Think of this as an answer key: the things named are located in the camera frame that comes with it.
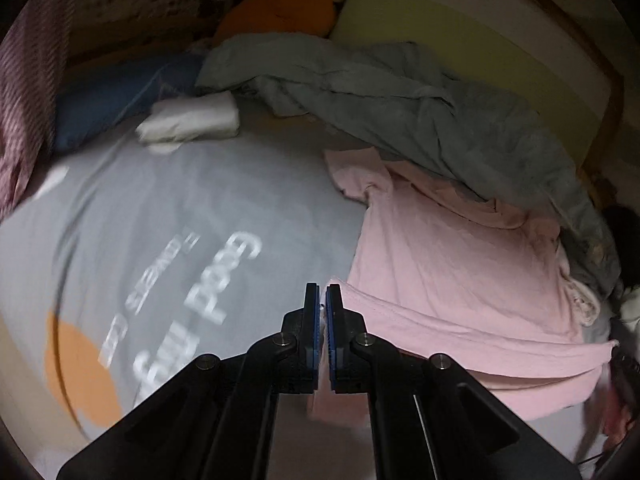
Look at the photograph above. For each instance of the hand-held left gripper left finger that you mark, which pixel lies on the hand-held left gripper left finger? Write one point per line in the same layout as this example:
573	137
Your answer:
312	320

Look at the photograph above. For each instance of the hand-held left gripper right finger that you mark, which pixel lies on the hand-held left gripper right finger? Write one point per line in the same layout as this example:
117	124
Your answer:
331	320

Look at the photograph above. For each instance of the pink t-shirt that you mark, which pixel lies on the pink t-shirt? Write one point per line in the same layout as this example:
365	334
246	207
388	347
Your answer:
450	270

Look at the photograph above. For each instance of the grey printed bed sheet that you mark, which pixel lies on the grey printed bed sheet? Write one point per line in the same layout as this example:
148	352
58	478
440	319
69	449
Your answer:
150	210

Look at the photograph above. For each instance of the grey-green blanket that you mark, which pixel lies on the grey-green blanket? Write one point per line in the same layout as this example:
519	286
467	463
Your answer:
375	90

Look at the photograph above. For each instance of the white folded cloth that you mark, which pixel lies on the white folded cloth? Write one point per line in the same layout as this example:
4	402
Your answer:
195	115

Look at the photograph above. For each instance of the blue pillow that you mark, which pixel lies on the blue pillow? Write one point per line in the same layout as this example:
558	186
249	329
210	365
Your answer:
100	105

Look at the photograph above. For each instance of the orange cushion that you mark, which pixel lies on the orange cushion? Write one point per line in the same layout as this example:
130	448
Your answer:
285	5

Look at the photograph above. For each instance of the woven laundry basket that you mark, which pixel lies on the woven laundry basket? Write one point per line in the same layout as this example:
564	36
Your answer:
135	0

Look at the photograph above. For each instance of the maroon striped cloth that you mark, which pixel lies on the maroon striped cloth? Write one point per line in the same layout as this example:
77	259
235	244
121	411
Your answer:
30	85

